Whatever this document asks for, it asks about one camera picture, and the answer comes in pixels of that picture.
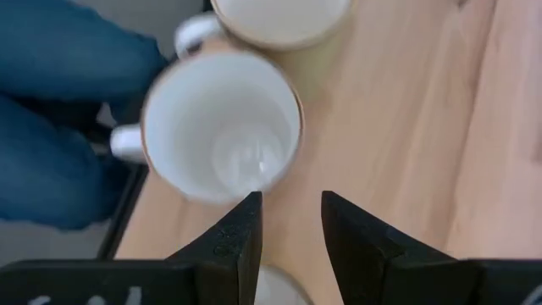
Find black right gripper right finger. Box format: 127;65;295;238
320;189;542;305

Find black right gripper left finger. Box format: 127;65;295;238
0;190;264;305

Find cream mug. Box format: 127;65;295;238
253;265;314;305

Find red mug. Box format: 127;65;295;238
109;49;305;205

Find light green mug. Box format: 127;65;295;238
174;0;355;58

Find wooden shelf riser black legs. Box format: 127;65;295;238
113;0;499;305

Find person's leg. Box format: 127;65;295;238
0;95;132;232
0;0;169;105

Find black metal table frame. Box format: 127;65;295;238
96;163;150;260

